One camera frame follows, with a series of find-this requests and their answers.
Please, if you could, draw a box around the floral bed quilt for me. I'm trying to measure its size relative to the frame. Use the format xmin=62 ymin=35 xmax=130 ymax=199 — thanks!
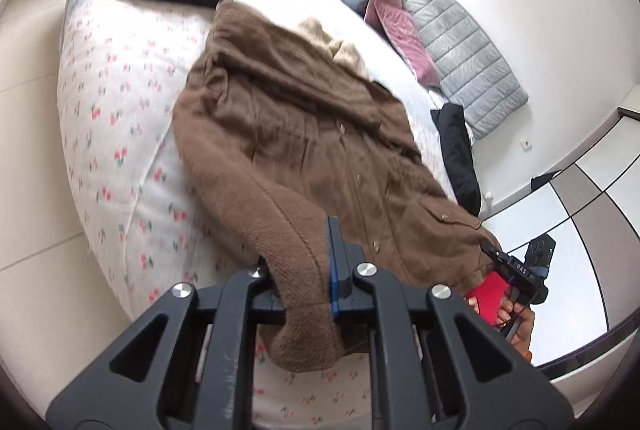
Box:
xmin=57 ymin=0 xmax=381 ymax=428

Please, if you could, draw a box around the black garment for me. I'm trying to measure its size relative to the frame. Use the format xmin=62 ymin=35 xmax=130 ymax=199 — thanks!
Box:
xmin=431 ymin=102 xmax=482 ymax=215

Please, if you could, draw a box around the person's right hand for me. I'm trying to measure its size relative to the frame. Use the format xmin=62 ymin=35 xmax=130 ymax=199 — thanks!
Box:
xmin=466 ymin=272 xmax=523 ymax=331

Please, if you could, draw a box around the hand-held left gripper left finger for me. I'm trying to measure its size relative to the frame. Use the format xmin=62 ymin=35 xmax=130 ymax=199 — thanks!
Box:
xmin=45 ymin=266 xmax=287 ymax=430

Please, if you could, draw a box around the white and grey wardrobe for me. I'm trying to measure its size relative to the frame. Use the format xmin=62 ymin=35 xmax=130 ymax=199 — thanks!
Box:
xmin=480 ymin=107 xmax=640 ymax=371

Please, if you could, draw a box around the brown coat with fur collar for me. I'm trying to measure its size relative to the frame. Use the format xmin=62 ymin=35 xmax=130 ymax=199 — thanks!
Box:
xmin=172 ymin=0 xmax=503 ymax=371

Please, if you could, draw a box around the black item on wardrobe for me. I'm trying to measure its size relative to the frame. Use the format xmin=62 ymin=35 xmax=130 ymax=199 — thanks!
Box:
xmin=531 ymin=172 xmax=561 ymax=191

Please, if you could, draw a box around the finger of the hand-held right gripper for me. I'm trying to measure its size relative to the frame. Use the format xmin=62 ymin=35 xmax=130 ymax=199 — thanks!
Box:
xmin=480 ymin=243 xmax=507 ymax=264

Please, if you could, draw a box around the grey padded headboard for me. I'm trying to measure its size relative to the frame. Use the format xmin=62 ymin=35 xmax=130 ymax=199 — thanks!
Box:
xmin=375 ymin=0 xmax=529 ymax=141

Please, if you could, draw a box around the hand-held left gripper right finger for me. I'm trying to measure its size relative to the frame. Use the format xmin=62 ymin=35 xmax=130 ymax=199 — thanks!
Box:
xmin=327 ymin=216 xmax=573 ymax=430

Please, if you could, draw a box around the person's right forearm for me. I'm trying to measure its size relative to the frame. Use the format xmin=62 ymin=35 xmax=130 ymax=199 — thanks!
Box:
xmin=512 ymin=307 xmax=537 ymax=365

